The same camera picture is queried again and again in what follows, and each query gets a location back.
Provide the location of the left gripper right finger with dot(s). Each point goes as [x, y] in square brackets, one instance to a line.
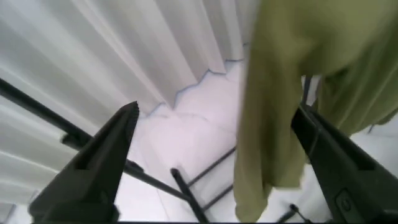
[351, 174]

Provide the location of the black clothes rack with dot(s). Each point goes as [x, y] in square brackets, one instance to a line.
[31, 104]

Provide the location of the green long-sleeved shirt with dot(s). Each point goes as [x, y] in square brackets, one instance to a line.
[270, 124]

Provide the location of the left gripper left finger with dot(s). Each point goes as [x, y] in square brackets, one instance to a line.
[87, 180]

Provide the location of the white curtain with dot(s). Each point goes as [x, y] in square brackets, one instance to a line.
[93, 46]

